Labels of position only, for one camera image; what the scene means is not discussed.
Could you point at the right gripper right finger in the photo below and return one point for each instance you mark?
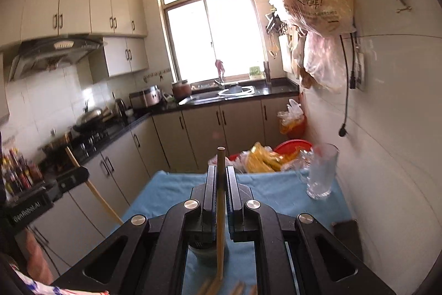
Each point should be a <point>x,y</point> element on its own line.
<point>241,226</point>

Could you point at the black wok pan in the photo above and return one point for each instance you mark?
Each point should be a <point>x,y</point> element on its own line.
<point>90,120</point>

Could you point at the pink plastic bag hanging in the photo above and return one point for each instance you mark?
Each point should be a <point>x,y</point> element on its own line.
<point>318,61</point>

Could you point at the blue towel table cover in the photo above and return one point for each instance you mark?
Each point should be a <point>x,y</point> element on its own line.
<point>282,191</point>

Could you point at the range hood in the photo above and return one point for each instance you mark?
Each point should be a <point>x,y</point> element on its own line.
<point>51,53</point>

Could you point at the yellow plastic bags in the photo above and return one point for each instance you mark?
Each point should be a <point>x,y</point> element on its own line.
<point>248,165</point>

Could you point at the kitchen window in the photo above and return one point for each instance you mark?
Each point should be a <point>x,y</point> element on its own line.
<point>214,39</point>

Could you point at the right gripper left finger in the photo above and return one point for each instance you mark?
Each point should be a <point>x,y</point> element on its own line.
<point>202,223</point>

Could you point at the clear glass pitcher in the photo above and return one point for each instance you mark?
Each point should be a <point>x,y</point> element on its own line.
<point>317,169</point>

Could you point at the black kitchen countertop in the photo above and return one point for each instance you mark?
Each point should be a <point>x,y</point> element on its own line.
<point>100,132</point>

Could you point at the condiment bottles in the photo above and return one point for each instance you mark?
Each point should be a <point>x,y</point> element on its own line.
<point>18,174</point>

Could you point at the wooden chopstick three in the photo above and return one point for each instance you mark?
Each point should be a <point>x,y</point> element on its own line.
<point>210,287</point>

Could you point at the wooden chopstick one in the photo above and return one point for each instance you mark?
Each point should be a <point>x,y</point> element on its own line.
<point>94,191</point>

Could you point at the wooden chopstick nine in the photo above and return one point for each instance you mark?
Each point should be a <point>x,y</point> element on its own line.
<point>220,219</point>

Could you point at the upper wall cabinets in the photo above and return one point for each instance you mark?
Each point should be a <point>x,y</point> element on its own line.
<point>121,24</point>

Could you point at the silver rice cooker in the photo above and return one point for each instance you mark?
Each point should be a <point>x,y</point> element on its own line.
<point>146,98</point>

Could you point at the lower kitchen cabinets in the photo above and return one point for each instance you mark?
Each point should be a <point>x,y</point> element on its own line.
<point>177,141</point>

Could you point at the orange bag on floor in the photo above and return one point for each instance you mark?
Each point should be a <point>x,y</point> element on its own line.
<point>292,121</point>

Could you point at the brown clay pot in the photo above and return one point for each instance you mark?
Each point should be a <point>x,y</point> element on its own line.
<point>181,90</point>

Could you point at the red plastic basin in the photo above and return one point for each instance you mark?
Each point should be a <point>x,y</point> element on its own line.
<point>283,153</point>

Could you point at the dark green utensil holder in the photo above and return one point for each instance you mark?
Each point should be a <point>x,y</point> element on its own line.
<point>205,252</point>

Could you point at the black kettle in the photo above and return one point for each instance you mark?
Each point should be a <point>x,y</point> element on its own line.
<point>120,108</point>

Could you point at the wooden chopstick five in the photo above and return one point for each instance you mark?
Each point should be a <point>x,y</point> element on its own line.
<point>238,289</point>

